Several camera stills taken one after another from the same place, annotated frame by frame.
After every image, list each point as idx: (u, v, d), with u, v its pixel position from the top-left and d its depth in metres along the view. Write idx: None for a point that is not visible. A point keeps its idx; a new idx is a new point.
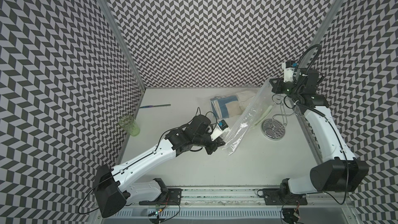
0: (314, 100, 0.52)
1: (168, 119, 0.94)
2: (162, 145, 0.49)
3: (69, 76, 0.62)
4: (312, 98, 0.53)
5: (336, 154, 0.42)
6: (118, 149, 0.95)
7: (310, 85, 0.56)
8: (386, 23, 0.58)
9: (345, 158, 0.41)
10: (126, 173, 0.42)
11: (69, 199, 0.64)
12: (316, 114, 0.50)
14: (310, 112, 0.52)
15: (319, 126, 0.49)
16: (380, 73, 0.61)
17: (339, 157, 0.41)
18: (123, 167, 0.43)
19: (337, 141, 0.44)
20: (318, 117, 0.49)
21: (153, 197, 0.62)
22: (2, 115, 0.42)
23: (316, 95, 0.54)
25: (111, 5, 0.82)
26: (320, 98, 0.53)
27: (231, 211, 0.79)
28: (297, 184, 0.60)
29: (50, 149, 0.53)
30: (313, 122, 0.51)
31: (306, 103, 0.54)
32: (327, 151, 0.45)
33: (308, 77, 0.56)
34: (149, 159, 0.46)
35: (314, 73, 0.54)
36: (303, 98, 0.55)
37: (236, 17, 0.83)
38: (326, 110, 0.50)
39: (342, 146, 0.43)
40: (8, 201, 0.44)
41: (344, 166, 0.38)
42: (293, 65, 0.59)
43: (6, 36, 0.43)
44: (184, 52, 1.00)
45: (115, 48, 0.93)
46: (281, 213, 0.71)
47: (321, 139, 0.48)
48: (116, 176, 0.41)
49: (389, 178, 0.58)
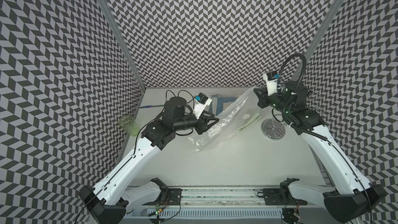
0: (309, 119, 0.48)
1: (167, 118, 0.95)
2: (140, 146, 0.45)
3: (69, 77, 0.62)
4: (306, 116, 0.48)
5: (354, 185, 0.38)
6: (118, 149, 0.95)
7: (300, 101, 0.50)
8: (386, 23, 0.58)
9: (364, 190, 0.38)
10: (110, 187, 0.39)
11: (69, 199, 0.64)
12: (318, 138, 0.45)
14: (308, 134, 0.47)
15: (324, 151, 0.44)
16: (380, 73, 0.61)
17: (357, 189, 0.38)
18: (104, 182, 0.40)
19: (349, 168, 0.40)
20: (321, 141, 0.45)
21: (155, 196, 0.63)
22: (2, 115, 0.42)
23: (309, 113, 0.49)
25: (111, 5, 0.82)
26: (314, 114, 0.49)
27: (231, 211, 0.79)
28: (300, 193, 0.59)
29: (50, 149, 0.53)
30: (315, 145, 0.46)
31: (301, 125, 0.49)
32: (341, 180, 0.41)
33: (298, 94, 0.49)
34: (128, 167, 0.42)
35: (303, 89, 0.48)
36: (298, 120, 0.49)
37: (236, 17, 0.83)
38: (324, 128, 0.46)
39: (355, 174, 0.40)
40: (8, 201, 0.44)
41: (365, 198, 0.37)
42: (275, 76, 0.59)
43: (6, 36, 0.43)
44: (184, 52, 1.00)
45: (115, 48, 0.93)
46: (281, 213, 0.71)
47: (329, 166, 0.43)
48: (99, 194, 0.38)
49: (389, 178, 0.58)
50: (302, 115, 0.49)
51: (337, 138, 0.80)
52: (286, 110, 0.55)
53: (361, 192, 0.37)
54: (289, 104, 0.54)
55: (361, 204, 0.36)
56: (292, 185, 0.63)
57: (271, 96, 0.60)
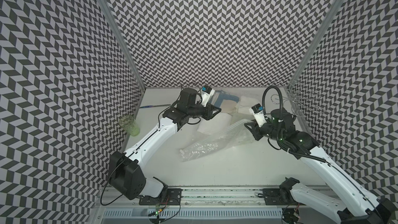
0: (302, 142, 0.50)
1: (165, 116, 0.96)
2: (164, 123, 0.53)
3: (69, 76, 0.62)
4: (301, 140, 0.50)
5: (365, 205, 0.39)
6: (118, 149, 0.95)
7: (289, 126, 0.53)
8: (386, 23, 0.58)
9: (374, 208, 0.38)
10: (140, 152, 0.44)
11: (69, 199, 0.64)
12: (317, 161, 0.46)
14: (307, 158, 0.48)
15: (327, 174, 0.45)
16: (380, 73, 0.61)
17: (369, 209, 0.38)
18: (135, 148, 0.45)
19: (354, 187, 0.41)
20: (320, 163, 0.46)
21: (157, 192, 0.63)
22: (2, 115, 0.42)
23: (301, 136, 0.52)
25: (111, 5, 0.82)
26: (307, 138, 0.51)
27: (230, 211, 0.79)
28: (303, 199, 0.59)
29: (50, 149, 0.53)
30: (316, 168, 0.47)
31: (297, 150, 0.50)
32: (351, 201, 0.41)
33: (284, 121, 0.53)
34: (155, 137, 0.48)
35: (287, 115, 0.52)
36: (294, 145, 0.50)
37: (236, 17, 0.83)
38: (320, 151, 0.48)
39: (363, 192, 0.40)
40: (8, 201, 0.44)
41: (379, 218, 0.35)
42: (259, 109, 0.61)
43: (6, 36, 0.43)
44: (184, 52, 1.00)
45: (115, 48, 0.93)
46: (282, 214, 0.71)
47: (336, 187, 0.44)
48: (131, 156, 0.43)
49: (389, 177, 0.58)
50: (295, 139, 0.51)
51: (337, 138, 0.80)
52: (280, 137, 0.57)
53: (373, 212, 0.38)
54: (281, 132, 0.57)
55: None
56: (293, 190, 0.63)
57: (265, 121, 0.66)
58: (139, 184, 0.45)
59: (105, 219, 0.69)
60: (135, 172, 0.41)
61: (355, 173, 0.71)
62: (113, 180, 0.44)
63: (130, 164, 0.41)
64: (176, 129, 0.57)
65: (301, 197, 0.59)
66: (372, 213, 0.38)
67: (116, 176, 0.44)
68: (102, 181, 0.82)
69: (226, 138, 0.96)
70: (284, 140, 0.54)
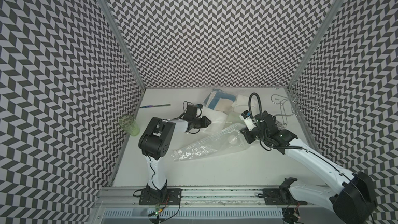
0: (284, 137, 0.56)
1: (166, 114, 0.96)
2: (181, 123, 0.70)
3: (69, 76, 0.62)
4: (282, 136, 0.57)
5: (340, 179, 0.42)
6: (118, 149, 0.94)
7: (271, 125, 0.61)
8: (386, 23, 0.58)
9: (350, 180, 0.42)
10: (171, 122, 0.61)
11: (69, 199, 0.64)
12: (296, 150, 0.52)
14: (288, 149, 0.54)
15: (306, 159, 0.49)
16: (380, 73, 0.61)
17: (344, 182, 0.41)
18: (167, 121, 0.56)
19: (330, 166, 0.45)
20: (298, 151, 0.51)
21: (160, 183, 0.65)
22: (2, 115, 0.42)
23: (282, 132, 0.59)
25: (111, 5, 0.82)
26: (286, 132, 0.58)
27: (230, 211, 0.79)
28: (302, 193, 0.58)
29: (50, 149, 0.53)
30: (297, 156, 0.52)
31: (280, 144, 0.56)
32: (330, 180, 0.44)
33: (266, 121, 0.61)
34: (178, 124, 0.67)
35: (267, 116, 0.61)
36: (276, 141, 0.57)
37: (236, 17, 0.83)
38: (298, 141, 0.54)
39: (338, 169, 0.44)
40: (8, 201, 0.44)
41: (357, 191, 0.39)
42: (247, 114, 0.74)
43: (6, 36, 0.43)
44: (184, 52, 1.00)
45: (115, 48, 0.93)
46: (282, 213, 0.71)
47: (318, 172, 0.47)
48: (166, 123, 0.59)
49: (389, 178, 0.58)
50: (277, 136, 0.58)
51: (337, 138, 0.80)
52: (264, 136, 0.65)
53: (349, 184, 0.41)
54: (264, 131, 0.65)
55: (355, 196, 0.38)
56: (293, 187, 0.63)
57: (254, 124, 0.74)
58: (166, 144, 0.55)
59: (105, 219, 0.69)
60: (170, 130, 0.56)
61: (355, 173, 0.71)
62: (147, 138, 0.54)
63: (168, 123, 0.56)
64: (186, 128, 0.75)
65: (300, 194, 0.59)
66: (348, 184, 0.41)
67: (151, 136, 0.55)
68: (102, 181, 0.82)
69: (225, 138, 0.92)
70: (268, 138, 0.61)
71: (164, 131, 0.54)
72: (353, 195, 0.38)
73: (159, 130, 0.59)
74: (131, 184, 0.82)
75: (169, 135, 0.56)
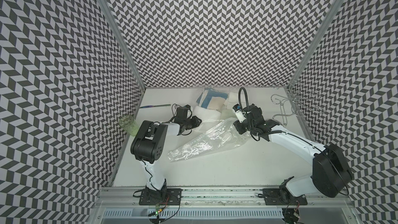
0: (268, 125, 0.62)
1: (157, 117, 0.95)
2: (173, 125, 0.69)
3: (69, 77, 0.62)
4: (266, 124, 0.63)
5: (313, 152, 0.46)
6: (118, 149, 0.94)
7: (257, 116, 0.67)
8: (386, 23, 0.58)
9: (321, 152, 0.46)
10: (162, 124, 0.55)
11: (69, 199, 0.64)
12: (276, 134, 0.57)
14: (271, 134, 0.59)
15: (285, 140, 0.55)
16: (380, 73, 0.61)
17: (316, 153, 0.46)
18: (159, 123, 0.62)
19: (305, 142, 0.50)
20: (279, 134, 0.57)
21: (159, 183, 0.65)
22: (2, 115, 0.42)
23: (267, 121, 0.65)
25: (111, 5, 0.82)
26: (270, 122, 0.63)
27: (230, 211, 0.79)
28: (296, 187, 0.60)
29: (50, 149, 0.53)
30: (278, 139, 0.58)
31: (264, 131, 0.62)
32: (305, 154, 0.49)
33: (252, 112, 0.67)
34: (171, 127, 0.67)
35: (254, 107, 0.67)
36: (261, 129, 0.63)
37: (236, 17, 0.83)
38: (279, 126, 0.60)
39: (311, 143, 0.49)
40: (8, 201, 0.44)
41: (328, 160, 0.43)
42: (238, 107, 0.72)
43: (6, 36, 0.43)
44: (184, 52, 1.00)
45: (115, 48, 0.93)
46: (282, 213, 0.71)
47: (294, 150, 0.52)
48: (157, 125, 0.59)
49: (389, 178, 0.58)
50: (262, 125, 0.63)
51: (337, 138, 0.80)
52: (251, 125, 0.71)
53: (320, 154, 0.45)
54: (251, 121, 0.72)
55: (325, 163, 0.42)
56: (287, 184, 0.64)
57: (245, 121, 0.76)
58: (160, 147, 0.54)
59: (105, 219, 0.69)
60: (163, 131, 0.54)
61: (355, 173, 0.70)
62: (140, 142, 0.52)
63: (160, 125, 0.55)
64: (178, 132, 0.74)
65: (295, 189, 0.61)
66: (319, 155, 0.45)
67: (143, 139, 0.53)
68: (102, 181, 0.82)
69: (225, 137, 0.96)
70: (253, 127, 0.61)
71: (157, 133, 0.53)
72: (324, 163, 0.42)
73: (151, 134, 0.58)
74: (131, 184, 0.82)
75: (162, 137, 0.55)
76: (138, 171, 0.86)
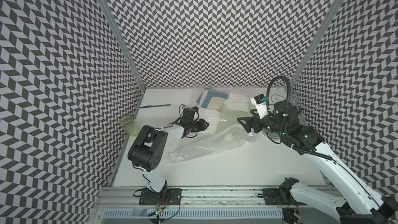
0: (309, 138, 0.47)
1: (155, 119, 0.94)
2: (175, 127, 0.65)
3: (69, 76, 0.62)
4: (306, 136, 0.47)
5: (370, 204, 0.38)
6: (118, 149, 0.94)
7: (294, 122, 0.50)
8: (386, 23, 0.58)
9: (380, 207, 0.37)
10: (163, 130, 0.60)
11: (69, 199, 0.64)
12: (323, 158, 0.44)
14: (311, 155, 0.46)
15: (333, 173, 0.42)
16: (380, 73, 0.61)
17: (374, 208, 0.37)
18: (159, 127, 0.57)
19: (359, 186, 0.40)
20: (326, 161, 0.43)
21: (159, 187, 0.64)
22: (3, 115, 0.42)
23: (306, 130, 0.49)
25: (111, 5, 0.82)
26: (312, 132, 0.48)
27: (230, 211, 0.79)
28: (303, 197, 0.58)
29: (50, 149, 0.53)
30: (321, 165, 0.45)
31: (301, 145, 0.47)
32: (355, 200, 0.40)
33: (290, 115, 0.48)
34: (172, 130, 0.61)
35: (293, 108, 0.49)
36: (298, 141, 0.47)
37: (236, 17, 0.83)
38: (325, 146, 0.46)
39: (367, 191, 0.39)
40: (8, 201, 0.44)
41: (383, 217, 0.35)
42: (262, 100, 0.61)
43: (6, 36, 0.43)
44: (184, 52, 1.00)
45: (115, 48, 0.93)
46: (282, 213, 0.71)
47: (340, 186, 0.42)
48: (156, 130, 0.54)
49: (389, 178, 0.58)
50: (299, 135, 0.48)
51: (337, 138, 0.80)
52: (283, 131, 0.53)
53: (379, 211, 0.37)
54: (284, 126, 0.53)
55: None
56: (292, 190, 0.63)
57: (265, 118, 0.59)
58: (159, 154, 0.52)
59: (105, 219, 0.69)
60: (162, 140, 0.51)
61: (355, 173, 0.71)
62: (138, 149, 0.50)
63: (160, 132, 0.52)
64: (181, 135, 0.71)
65: (300, 196, 0.60)
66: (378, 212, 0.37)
67: (141, 146, 0.51)
68: (102, 181, 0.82)
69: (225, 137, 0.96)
70: (288, 135, 0.50)
71: (155, 142, 0.50)
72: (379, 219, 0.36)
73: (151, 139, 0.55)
74: (131, 184, 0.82)
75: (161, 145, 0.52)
76: (137, 172, 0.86)
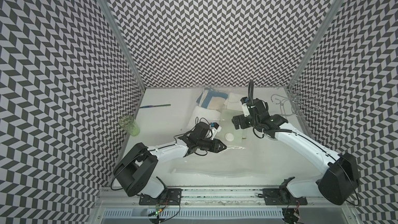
0: (275, 122, 0.57)
1: (155, 119, 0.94)
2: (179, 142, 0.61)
3: (69, 77, 0.62)
4: (272, 120, 0.58)
5: (327, 159, 0.43)
6: (118, 149, 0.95)
7: (261, 111, 0.62)
8: (386, 23, 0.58)
9: (335, 160, 0.43)
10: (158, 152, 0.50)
11: (69, 199, 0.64)
12: (285, 132, 0.53)
14: (279, 132, 0.54)
15: (296, 142, 0.50)
16: (380, 73, 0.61)
17: (330, 162, 0.43)
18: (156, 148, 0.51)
19: (318, 149, 0.46)
20: (288, 134, 0.52)
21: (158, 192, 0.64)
22: (3, 115, 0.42)
23: (273, 117, 0.59)
25: (111, 5, 0.82)
26: (277, 117, 0.58)
27: (230, 211, 0.79)
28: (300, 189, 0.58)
29: (50, 149, 0.53)
30: (286, 139, 0.53)
31: (270, 128, 0.57)
32: (317, 161, 0.45)
33: (257, 106, 0.61)
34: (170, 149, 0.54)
35: (257, 102, 0.61)
36: (267, 125, 0.57)
37: (236, 17, 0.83)
38: (288, 125, 0.55)
39: (325, 151, 0.45)
40: (8, 201, 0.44)
41: (342, 170, 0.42)
42: (245, 100, 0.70)
43: (6, 36, 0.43)
44: (184, 52, 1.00)
45: (115, 48, 0.93)
46: (281, 213, 0.71)
47: (306, 154, 0.48)
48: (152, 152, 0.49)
49: (389, 178, 0.58)
50: (268, 120, 0.58)
51: (337, 138, 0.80)
52: (256, 122, 0.65)
53: (334, 164, 0.42)
54: (256, 117, 0.66)
55: (340, 174, 0.40)
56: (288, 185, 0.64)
57: (247, 115, 0.73)
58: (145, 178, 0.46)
59: (105, 219, 0.69)
60: (147, 168, 0.44)
61: None
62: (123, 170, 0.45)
63: (148, 157, 0.45)
64: (185, 154, 0.64)
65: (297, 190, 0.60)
66: (333, 164, 0.42)
67: (128, 167, 0.46)
68: (102, 181, 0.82)
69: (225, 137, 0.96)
70: (259, 123, 0.61)
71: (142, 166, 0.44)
72: (338, 174, 0.40)
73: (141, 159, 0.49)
74: None
75: (148, 170, 0.45)
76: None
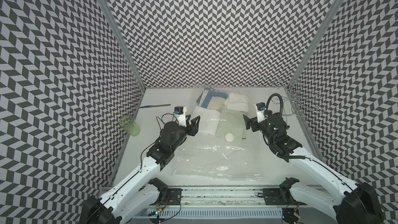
0: (289, 146, 0.58)
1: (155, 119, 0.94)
2: (145, 163, 0.52)
3: (69, 76, 0.62)
4: (286, 144, 0.59)
5: (343, 189, 0.42)
6: (118, 149, 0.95)
7: (282, 134, 0.60)
8: (386, 23, 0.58)
9: (352, 190, 0.42)
10: (117, 197, 0.43)
11: (69, 199, 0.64)
12: (301, 158, 0.53)
14: (293, 158, 0.55)
15: (311, 168, 0.50)
16: (380, 73, 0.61)
17: (347, 191, 0.42)
18: (112, 192, 0.44)
19: (333, 176, 0.46)
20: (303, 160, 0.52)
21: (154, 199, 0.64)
22: (2, 115, 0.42)
23: (288, 140, 0.60)
25: (111, 5, 0.82)
26: (292, 141, 0.59)
27: (230, 211, 0.79)
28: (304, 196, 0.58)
29: (50, 149, 0.53)
30: (301, 164, 0.53)
31: (284, 153, 0.58)
32: (332, 188, 0.44)
33: (279, 129, 0.58)
34: (137, 178, 0.48)
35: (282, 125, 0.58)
36: (282, 150, 0.58)
37: (236, 17, 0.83)
38: (302, 150, 0.55)
39: (341, 179, 0.44)
40: (8, 201, 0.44)
41: (360, 201, 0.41)
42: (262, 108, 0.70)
43: (6, 36, 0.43)
44: (184, 52, 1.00)
45: (115, 48, 0.93)
46: (281, 213, 0.71)
47: (321, 180, 0.48)
48: (107, 202, 0.42)
49: (389, 178, 0.58)
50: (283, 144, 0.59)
51: (337, 138, 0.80)
52: (271, 140, 0.64)
53: (351, 193, 0.41)
54: (273, 137, 0.63)
55: (357, 206, 0.38)
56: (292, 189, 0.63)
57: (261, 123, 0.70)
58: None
59: None
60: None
61: (355, 173, 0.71)
62: None
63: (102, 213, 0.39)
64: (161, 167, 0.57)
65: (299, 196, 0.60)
66: (350, 194, 0.41)
67: None
68: (102, 181, 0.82)
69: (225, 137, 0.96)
70: (274, 144, 0.61)
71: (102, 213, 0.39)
72: (355, 205, 0.39)
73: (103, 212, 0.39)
74: None
75: None
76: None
